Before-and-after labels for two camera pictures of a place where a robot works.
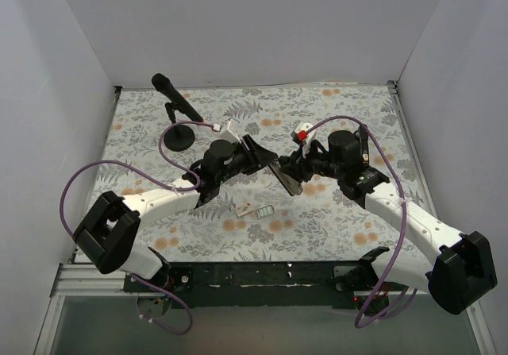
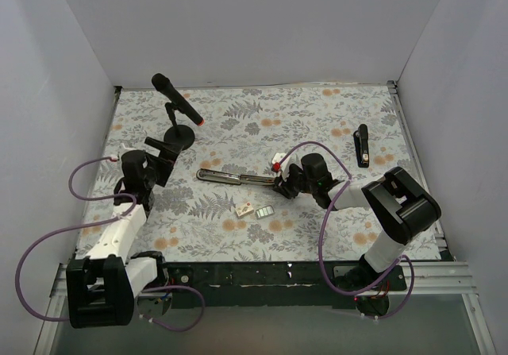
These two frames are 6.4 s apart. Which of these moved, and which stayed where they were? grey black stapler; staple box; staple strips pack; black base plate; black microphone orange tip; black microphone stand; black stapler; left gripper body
Moved: left gripper body; grey black stapler
Stayed: black base plate; black microphone stand; black microphone orange tip; staple strips pack; staple box; black stapler
